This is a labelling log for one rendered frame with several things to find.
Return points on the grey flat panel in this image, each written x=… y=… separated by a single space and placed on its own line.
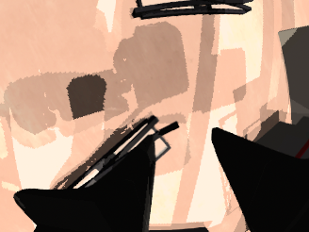
x=295 y=45

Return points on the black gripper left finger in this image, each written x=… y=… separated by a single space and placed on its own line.
x=120 y=201

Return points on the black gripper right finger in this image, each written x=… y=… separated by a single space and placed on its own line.
x=271 y=188

